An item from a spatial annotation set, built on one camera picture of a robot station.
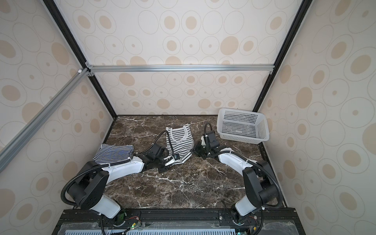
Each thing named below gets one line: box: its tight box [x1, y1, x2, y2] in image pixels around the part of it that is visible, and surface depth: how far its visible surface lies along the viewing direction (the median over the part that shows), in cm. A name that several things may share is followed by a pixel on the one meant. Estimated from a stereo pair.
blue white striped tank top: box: [93, 143, 135, 164], surface depth 98 cm
